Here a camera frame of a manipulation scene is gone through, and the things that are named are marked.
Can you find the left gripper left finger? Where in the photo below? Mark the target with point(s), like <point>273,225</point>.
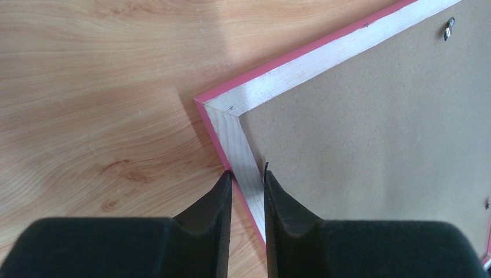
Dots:
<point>194,243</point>

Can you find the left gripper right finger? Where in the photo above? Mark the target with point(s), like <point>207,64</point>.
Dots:
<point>301,244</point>

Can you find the pink picture frame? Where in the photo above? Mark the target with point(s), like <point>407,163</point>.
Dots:
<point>385,119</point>

